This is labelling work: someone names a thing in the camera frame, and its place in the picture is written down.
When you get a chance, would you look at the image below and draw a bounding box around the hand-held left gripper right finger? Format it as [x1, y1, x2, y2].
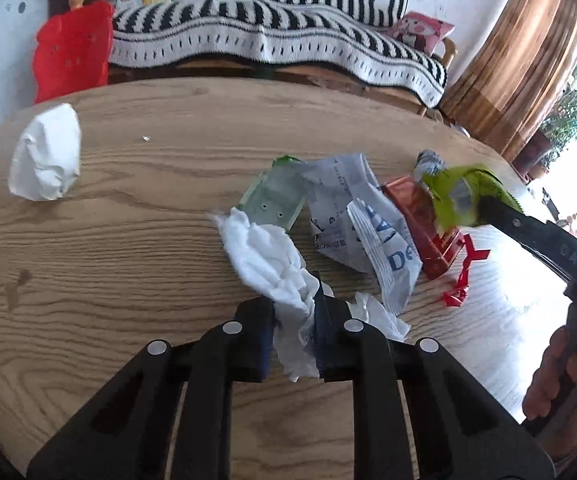
[313, 272, 556, 480]

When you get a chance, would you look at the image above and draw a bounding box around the black and white striped blanket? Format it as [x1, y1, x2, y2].
[108, 0, 448, 108]

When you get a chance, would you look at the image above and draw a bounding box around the brown curtain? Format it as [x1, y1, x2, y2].
[441, 0, 577, 161]

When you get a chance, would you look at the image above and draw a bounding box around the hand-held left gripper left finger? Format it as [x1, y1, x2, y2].
[26, 297, 276, 480]

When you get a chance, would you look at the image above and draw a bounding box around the red ribbon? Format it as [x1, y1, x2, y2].
[442, 245, 491, 308]

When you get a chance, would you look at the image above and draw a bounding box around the green potted plant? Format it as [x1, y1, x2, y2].
[538, 65, 577, 156]

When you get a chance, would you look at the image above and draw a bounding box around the red snack wrapper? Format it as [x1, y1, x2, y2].
[381, 175, 466, 281]

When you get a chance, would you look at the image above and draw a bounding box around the green clear plastic tray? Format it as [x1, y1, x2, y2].
[238, 155, 309, 233]

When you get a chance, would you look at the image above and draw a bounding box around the grey printed paper sheet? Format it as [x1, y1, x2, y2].
[301, 152, 399, 275]

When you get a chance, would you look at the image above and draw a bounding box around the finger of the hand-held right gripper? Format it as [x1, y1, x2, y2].
[477, 195, 534, 236]

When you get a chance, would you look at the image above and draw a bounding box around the crumpled dark foil wrapper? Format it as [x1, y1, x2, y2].
[415, 149, 446, 181]

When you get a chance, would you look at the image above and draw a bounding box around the pink cartoon cushion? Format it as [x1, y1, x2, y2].
[385, 11, 455, 53]

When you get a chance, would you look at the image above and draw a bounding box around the crumpled white paper ball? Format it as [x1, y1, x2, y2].
[8, 103, 82, 202]

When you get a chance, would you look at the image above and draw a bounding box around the green snack packet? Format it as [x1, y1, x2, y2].
[421, 164, 525, 228]

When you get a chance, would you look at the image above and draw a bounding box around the red bag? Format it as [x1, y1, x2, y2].
[32, 0, 115, 105]

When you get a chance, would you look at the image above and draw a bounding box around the white tissue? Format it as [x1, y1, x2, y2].
[207, 206, 411, 382]

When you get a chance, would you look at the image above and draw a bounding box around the person's right hand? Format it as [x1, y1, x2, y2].
[522, 326, 577, 461]

